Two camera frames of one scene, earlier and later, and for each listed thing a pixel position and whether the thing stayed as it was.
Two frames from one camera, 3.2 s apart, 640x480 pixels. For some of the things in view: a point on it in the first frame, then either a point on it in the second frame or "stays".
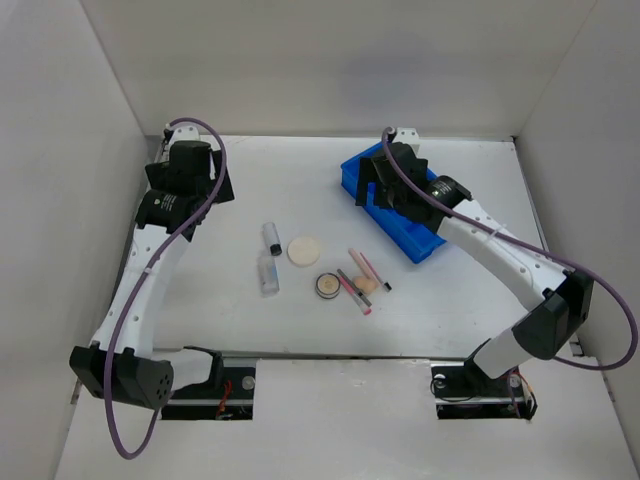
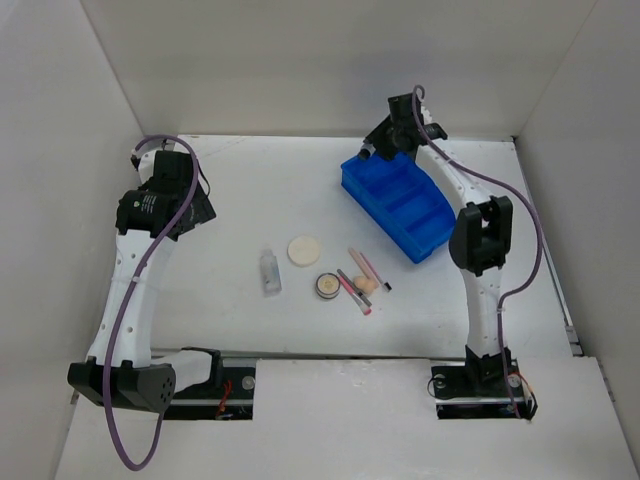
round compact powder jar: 327,285 stays
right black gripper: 367,173 → 377,137
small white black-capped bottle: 272,236 → 366,151
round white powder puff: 303,251 stays
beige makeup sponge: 365,285 stays
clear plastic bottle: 268,274 stays
